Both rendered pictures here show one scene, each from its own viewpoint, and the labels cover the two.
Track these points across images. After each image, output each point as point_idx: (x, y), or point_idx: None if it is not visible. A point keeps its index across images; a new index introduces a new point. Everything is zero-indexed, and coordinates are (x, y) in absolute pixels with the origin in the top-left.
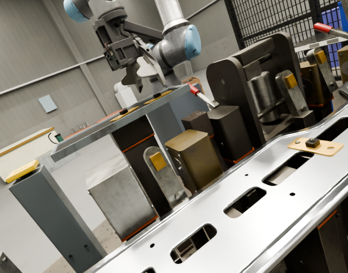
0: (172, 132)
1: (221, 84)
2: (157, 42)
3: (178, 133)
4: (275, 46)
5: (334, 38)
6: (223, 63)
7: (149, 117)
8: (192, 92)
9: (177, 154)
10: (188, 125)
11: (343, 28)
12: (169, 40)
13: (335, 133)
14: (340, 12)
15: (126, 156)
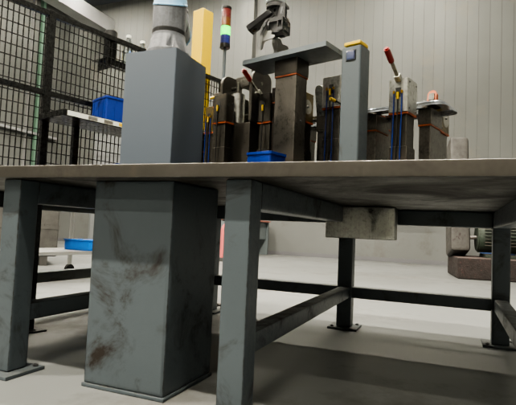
0: (194, 100)
1: (260, 84)
2: (251, 32)
3: (200, 105)
4: (236, 86)
5: (110, 120)
6: (265, 75)
7: (178, 66)
8: (250, 76)
9: (311, 96)
10: None
11: (107, 117)
12: (187, 18)
13: None
14: (108, 103)
15: (306, 83)
